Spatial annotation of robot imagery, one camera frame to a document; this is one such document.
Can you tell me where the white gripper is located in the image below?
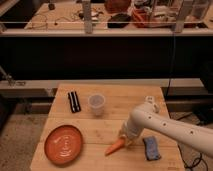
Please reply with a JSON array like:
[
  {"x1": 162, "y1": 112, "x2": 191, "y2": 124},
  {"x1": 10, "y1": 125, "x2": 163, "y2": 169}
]
[{"x1": 119, "y1": 122, "x2": 142, "y2": 146}]

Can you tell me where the orange pepper with green stem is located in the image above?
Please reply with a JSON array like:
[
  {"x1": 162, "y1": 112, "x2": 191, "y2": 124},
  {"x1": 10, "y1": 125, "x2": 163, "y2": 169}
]
[{"x1": 105, "y1": 138, "x2": 125, "y2": 156}]

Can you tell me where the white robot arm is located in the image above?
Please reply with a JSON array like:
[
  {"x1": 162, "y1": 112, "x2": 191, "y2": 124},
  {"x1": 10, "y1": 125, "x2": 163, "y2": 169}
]
[{"x1": 121, "y1": 102, "x2": 213, "y2": 158}]

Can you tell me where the blue sponge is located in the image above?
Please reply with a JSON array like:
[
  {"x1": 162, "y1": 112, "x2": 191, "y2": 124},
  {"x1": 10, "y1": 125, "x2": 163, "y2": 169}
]
[{"x1": 143, "y1": 136, "x2": 161, "y2": 161}]

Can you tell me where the white tube with cap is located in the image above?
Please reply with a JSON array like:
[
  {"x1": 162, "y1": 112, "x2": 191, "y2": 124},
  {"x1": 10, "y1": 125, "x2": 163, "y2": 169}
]
[{"x1": 145, "y1": 96, "x2": 159, "y2": 113}]

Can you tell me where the clear plastic cup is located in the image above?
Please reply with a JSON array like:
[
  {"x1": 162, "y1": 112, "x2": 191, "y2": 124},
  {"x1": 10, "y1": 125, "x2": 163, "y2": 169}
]
[{"x1": 88, "y1": 94, "x2": 105, "y2": 116}]

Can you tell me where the black rectangular case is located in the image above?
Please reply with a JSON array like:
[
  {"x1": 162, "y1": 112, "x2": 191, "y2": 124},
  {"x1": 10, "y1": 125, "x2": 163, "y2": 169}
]
[{"x1": 68, "y1": 91, "x2": 81, "y2": 113}]

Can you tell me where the orange round plate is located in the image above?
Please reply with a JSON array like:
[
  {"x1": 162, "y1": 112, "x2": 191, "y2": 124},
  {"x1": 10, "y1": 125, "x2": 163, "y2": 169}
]
[{"x1": 44, "y1": 125, "x2": 83, "y2": 166}]

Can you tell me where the black bowl on bench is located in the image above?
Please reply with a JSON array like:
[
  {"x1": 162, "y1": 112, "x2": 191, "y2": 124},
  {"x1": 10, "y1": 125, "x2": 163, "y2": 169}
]
[{"x1": 107, "y1": 13, "x2": 131, "y2": 28}]

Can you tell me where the black cable on floor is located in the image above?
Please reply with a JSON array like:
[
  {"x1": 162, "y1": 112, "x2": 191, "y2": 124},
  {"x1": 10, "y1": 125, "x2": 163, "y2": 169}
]
[{"x1": 171, "y1": 112, "x2": 210, "y2": 171}]

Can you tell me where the grey metal post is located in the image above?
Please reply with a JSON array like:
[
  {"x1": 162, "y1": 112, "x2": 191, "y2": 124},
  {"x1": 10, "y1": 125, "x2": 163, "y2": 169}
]
[
  {"x1": 82, "y1": 0, "x2": 93, "y2": 34},
  {"x1": 173, "y1": 0, "x2": 193, "y2": 33}
]

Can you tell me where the grey metal post right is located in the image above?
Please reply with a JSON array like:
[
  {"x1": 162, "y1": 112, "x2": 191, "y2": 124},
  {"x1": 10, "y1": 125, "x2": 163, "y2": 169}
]
[{"x1": 173, "y1": 0, "x2": 193, "y2": 33}]

